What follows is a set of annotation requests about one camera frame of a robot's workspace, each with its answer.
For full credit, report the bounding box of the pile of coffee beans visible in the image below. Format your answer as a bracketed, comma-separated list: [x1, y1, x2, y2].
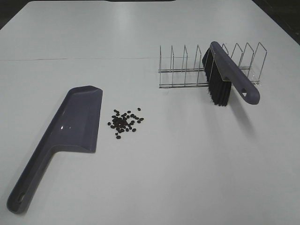
[107, 109, 144, 140]

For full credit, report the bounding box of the purple plastic dustpan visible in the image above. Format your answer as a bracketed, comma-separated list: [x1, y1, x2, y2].
[7, 86, 103, 214]

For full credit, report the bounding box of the chrome wire dish rack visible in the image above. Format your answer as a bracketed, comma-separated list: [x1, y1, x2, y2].
[158, 42, 268, 89]

